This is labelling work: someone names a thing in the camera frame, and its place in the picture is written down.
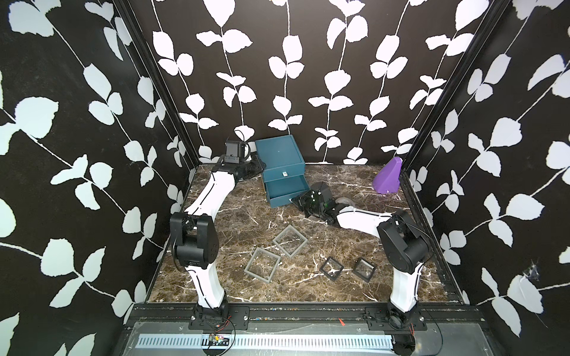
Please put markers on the purple wedge-shaped object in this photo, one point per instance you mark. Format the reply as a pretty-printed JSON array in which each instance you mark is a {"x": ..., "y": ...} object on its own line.
[{"x": 387, "y": 180}]

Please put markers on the gray brooch box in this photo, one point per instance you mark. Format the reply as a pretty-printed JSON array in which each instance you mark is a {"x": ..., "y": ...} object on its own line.
[
  {"x": 290, "y": 241},
  {"x": 262, "y": 265}
]

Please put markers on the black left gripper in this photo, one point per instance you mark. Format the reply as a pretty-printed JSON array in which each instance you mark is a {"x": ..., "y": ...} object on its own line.
[{"x": 260, "y": 168}]

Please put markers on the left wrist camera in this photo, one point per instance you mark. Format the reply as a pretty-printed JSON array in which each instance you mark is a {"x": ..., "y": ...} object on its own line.
[{"x": 235, "y": 152}]

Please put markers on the black brooch box right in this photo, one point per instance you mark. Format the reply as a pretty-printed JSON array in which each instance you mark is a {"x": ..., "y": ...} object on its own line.
[{"x": 364, "y": 270}]

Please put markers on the clear tape roll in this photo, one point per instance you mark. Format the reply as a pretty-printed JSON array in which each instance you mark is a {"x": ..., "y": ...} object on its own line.
[{"x": 343, "y": 202}]

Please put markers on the white perforated rail strip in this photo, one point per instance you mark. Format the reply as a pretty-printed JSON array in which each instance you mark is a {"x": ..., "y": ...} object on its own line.
[{"x": 350, "y": 343}]

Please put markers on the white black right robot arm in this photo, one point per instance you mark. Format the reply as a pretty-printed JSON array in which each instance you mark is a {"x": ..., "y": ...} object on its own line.
[{"x": 405, "y": 244}]

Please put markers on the teal three-drawer cabinet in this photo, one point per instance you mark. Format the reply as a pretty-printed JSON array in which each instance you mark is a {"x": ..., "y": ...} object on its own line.
[{"x": 283, "y": 175}]

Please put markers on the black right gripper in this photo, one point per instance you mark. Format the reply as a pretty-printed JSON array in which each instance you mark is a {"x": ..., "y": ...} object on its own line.
[{"x": 300, "y": 201}]

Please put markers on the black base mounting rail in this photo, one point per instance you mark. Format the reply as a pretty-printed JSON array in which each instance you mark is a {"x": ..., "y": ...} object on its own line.
[{"x": 241, "y": 316}]

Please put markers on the black brooch box left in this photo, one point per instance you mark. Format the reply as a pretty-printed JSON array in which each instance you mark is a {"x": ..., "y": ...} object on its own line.
[{"x": 331, "y": 269}]

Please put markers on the black brooch box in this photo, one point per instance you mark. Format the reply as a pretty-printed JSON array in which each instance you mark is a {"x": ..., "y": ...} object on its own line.
[
  {"x": 331, "y": 269},
  {"x": 364, "y": 270}
]

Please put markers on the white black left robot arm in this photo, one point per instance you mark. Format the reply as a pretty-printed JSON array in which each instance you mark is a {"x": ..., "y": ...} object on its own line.
[{"x": 195, "y": 242}]

